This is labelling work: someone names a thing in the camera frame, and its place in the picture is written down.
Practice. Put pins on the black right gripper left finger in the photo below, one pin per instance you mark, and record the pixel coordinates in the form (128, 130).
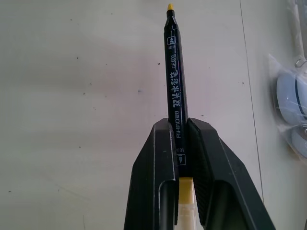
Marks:
(151, 182)

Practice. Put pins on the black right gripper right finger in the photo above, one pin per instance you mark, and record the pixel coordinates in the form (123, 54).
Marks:
(227, 182)

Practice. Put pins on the black yellow-tipped marker pen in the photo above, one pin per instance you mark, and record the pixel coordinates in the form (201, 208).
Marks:
(174, 81)

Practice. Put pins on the clear plastic bag with rolls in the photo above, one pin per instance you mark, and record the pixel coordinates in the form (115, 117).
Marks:
(291, 100)

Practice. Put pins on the white pole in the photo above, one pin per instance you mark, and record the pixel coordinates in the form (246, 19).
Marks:
(299, 31)

